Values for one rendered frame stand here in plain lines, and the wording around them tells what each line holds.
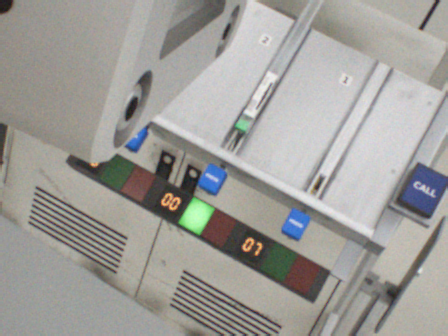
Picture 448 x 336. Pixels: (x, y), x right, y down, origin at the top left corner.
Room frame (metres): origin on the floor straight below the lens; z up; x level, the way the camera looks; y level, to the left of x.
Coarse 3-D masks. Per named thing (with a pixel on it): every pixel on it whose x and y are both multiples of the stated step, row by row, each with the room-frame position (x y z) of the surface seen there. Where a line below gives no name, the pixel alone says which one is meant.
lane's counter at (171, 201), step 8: (168, 192) 0.68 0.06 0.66; (176, 192) 0.68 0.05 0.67; (160, 200) 0.67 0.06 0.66; (168, 200) 0.67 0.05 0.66; (176, 200) 0.67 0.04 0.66; (184, 200) 0.67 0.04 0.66; (160, 208) 0.66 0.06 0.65; (168, 208) 0.66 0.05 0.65; (176, 208) 0.67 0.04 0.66; (176, 216) 0.66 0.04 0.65
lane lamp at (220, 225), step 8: (216, 216) 0.67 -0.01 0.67; (224, 216) 0.67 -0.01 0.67; (208, 224) 0.66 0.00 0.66; (216, 224) 0.66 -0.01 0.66; (224, 224) 0.66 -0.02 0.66; (232, 224) 0.66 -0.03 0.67; (208, 232) 0.65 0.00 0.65; (216, 232) 0.65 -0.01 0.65; (224, 232) 0.65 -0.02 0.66; (216, 240) 0.65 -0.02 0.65; (224, 240) 0.65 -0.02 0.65
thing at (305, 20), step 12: (312, 0) 0.86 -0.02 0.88; (312, 12) 0.85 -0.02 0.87; (300, 24) 0.84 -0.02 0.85; (288, 36) 0.83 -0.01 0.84; (300, 36) 0.83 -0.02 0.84; (288, 48) 0.81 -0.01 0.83; (276, 60) 0.80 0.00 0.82; (288, 60) 0.81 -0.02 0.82; (276, 72) 0.79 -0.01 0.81; (240, 120) 0.74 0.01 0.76; (252, 120) 0.74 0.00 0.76
